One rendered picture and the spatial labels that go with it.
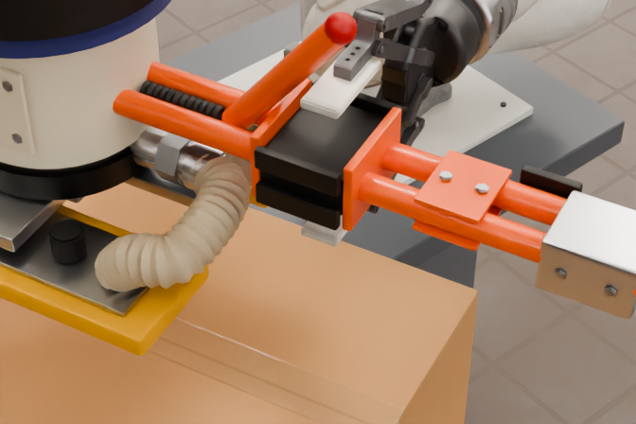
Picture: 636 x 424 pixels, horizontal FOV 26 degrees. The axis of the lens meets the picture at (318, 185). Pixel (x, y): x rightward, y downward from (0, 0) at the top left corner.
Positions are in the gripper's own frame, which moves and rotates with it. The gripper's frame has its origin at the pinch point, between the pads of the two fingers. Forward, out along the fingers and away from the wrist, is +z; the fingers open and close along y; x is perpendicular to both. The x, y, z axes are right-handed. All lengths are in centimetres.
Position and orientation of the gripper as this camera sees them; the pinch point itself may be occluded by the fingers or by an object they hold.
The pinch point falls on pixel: (327, 164)
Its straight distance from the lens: 101.8
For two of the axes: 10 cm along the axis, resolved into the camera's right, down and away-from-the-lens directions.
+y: 0.0, 7.5, 6.6
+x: -8.8, -3.1, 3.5
